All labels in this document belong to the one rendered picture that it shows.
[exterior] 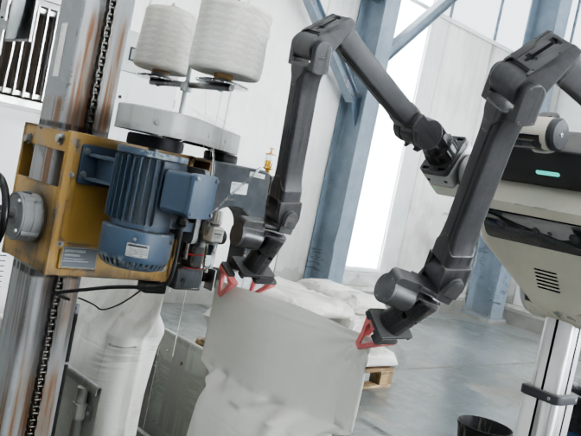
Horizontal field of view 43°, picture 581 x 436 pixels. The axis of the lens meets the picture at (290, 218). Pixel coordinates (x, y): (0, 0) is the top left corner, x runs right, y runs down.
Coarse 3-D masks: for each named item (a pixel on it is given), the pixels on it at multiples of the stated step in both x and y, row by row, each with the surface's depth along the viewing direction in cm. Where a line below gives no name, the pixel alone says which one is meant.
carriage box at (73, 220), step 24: (24, 144) 172; (48, 144) 162; (72, 144) 156; (96, 144) 160; (24, 168) 173; (72, 168) 157; (48, 192) 159; (72, 192) 158; (96, 192) 162; (48, 216) 158; (72, 216) 159; (96, 216) 163; (24, 240) 165; (48, 240) 157; (72, 240) 160; (96, 240) 164; (48, 264) 157; (96, 264) 165; (168, 264) 178
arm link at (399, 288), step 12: (384, 276) 137; (396, 276) 134; (408, 276) 135; (420, 276) 139; (384, 288) 135; (396, 288) 133; (408, 288) 135; (420, 288) 135; (432, 288) 137; (444, 288) 134; (456, 288) 134; (384, 300) 134; (396, 300) 134; (408, 300) 135; (444, 300) 136
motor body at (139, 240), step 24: (120, 144) 151; (120, 168) 149; (144, 168) 149; (168, 168) 150; (120, 192) 150; (144, 192) 149; (120, 216) 150; (144, 216) 150; (168, 216) 153; (120, 240) 149; (144, 240) 149; (168, 240) 153; (120, 264) 150; (144, 264) 150
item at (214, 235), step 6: (216, 216) 179; (222, 216) 180; (204, 222) 181; (210, 222) 182; (216, 222) 179; (204, 228) 181; (210, 228) 179; (216, 228) 178; (222, 228) 180; (204, 234) 180; (210, 234) 178; (216, 234) 179; (222, 234) 180; (204, 240) 182; (210, 240) 178; (216, 240) 179; (198, 246) 181; (204, 246) 182; (204, 270) 181
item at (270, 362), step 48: (240, 288) 177; (240, 336) 170; (288, 336) 159; (336, 336) 154; (240, 384) 168; (288, 384) 159; (336, 384) 153; (192, 432) 174; (240, 432) 160; (288, 432) 154; (336, 432) 152
